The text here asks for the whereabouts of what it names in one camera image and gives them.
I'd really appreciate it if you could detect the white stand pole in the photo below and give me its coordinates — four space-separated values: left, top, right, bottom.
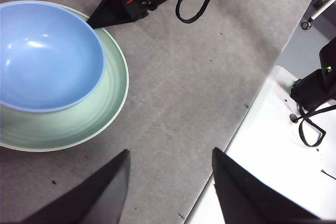
307 0 336 24

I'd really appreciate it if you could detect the dark grey table mat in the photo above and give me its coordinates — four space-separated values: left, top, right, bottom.
0 0 318 224

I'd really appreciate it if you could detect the thin black wire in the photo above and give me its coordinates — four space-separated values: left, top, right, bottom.
320 169 336 180

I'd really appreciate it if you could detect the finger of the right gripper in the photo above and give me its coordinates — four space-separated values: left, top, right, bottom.
87 0 123 26
90 5 136 29

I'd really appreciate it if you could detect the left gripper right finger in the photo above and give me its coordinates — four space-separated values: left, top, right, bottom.
212 147 326 224

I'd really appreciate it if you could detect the pale green plate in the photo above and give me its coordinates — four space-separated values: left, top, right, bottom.
0 3 130 153

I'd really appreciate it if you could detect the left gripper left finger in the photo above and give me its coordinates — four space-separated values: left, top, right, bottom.
22 148 131 224

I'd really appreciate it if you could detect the blue ribbed bowl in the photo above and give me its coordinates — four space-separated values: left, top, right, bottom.
0 0 107 114

